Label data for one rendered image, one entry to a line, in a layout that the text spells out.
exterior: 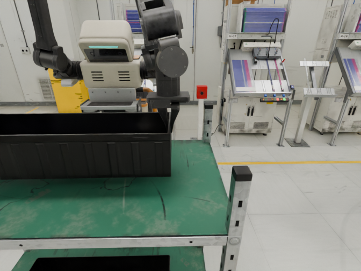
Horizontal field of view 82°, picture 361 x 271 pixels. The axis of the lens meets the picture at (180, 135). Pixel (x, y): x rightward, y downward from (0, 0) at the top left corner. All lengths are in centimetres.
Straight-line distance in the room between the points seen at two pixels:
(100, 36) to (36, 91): 445
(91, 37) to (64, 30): 330
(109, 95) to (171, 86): 62
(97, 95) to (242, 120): 236
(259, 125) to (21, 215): 297
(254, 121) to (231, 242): 276
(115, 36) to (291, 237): 171
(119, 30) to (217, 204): 79
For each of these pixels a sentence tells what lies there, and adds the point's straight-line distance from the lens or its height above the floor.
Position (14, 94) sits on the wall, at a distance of 568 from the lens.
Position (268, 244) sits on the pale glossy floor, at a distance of 177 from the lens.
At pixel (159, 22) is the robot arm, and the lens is 48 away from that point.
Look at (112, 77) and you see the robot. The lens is 107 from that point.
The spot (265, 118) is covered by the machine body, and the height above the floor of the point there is 28.
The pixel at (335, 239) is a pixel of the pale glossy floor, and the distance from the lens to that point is 202.
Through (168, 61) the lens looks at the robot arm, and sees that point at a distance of 41.
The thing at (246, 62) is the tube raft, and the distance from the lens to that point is 297.
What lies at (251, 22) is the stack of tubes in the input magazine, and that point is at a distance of 307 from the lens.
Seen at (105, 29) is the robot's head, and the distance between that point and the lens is 103.
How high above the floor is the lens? 131
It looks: 25 degrees down
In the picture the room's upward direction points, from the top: straight up
